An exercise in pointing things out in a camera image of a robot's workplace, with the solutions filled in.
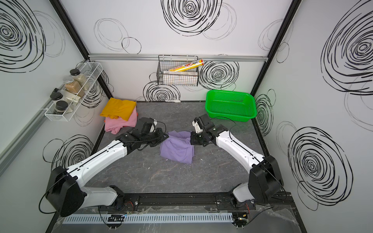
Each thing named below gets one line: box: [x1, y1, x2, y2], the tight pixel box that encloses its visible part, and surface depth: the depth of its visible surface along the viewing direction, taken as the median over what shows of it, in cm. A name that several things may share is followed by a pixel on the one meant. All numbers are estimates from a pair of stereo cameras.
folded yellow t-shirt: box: [100, 97, 137, 122], surface depth 105 cm
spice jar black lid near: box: [54, 100, 69, 115], surface depth 64 cm
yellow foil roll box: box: [169, 59, 205, 72], surface depth 91 cm
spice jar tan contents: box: [62, 75, 85, 98], surface depth 72 cm
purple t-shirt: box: [159, 130, 195, 165], surface depth 85 cm
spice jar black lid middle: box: [50, 87, 64, 101], surface depth 64 cm
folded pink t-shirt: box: [104, 106, 138, 135], surface depth 103 cm
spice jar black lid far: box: [69, 68, 90, 91], surface depth 75 cm
